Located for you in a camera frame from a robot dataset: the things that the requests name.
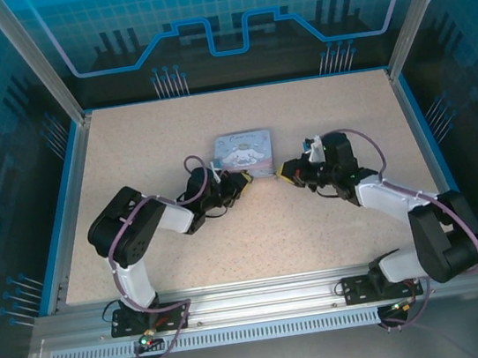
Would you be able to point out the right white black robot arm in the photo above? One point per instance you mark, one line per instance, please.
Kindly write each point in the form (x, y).
(383, 194)

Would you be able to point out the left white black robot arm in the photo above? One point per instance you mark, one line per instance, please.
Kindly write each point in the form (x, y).
(132, 287)

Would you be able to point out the blue table edge trim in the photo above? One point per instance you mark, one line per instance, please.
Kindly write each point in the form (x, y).
(63, 177)
(426, 126)

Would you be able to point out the connector with green light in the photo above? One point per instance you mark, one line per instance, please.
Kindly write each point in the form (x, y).
(148, 339)
(404, 306)

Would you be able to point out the aluminium side frame rail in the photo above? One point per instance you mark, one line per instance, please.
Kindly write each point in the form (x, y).
(415, 127)
(75, 175)

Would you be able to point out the aluminium front frame rail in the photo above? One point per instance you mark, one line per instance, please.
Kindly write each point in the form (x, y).
(260, 296)

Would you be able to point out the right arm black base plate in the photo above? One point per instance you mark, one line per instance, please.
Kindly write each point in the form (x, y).
(355, 292)

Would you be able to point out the aluminium upright frame post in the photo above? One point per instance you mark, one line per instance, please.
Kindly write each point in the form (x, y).
(55, 80)
(409, 30)

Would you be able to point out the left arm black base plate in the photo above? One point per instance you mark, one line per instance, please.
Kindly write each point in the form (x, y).
(124, 326)

